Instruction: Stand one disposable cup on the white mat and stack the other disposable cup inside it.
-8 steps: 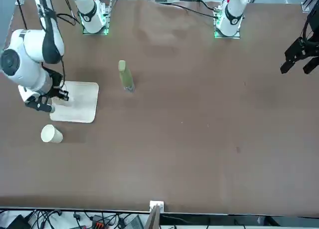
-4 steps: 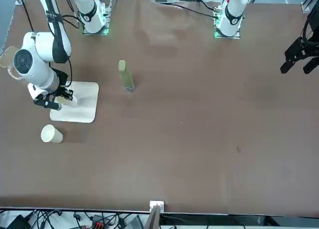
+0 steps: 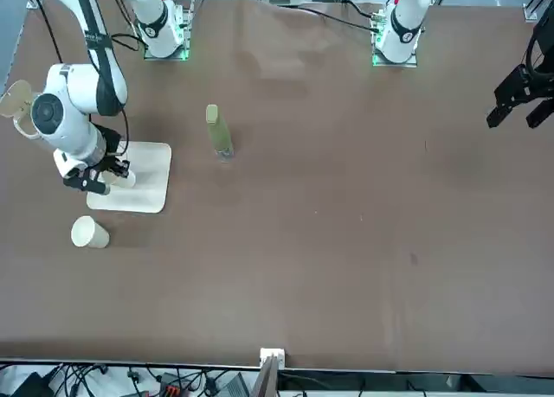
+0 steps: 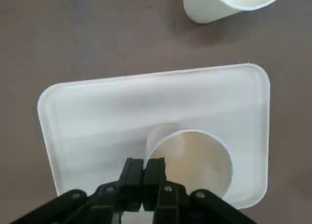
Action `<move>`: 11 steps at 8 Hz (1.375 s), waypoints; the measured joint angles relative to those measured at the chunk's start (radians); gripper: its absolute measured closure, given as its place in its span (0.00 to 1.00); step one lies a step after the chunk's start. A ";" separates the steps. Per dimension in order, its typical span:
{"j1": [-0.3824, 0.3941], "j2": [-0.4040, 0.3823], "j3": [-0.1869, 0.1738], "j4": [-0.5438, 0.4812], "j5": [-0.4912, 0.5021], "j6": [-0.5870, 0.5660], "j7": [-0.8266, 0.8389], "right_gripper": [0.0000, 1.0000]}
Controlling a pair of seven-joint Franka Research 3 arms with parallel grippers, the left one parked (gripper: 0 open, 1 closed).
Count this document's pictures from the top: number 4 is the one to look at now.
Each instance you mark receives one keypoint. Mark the white disposable paper cup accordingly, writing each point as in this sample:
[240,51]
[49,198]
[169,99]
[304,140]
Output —
[195,160]
[207,9]

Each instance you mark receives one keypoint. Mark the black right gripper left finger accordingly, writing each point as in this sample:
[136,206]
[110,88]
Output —
[129,175]

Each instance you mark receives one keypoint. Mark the white rectangular mat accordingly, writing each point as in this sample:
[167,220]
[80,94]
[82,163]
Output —
[97,124]

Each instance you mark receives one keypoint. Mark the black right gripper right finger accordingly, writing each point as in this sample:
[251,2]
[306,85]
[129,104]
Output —
[156,180]

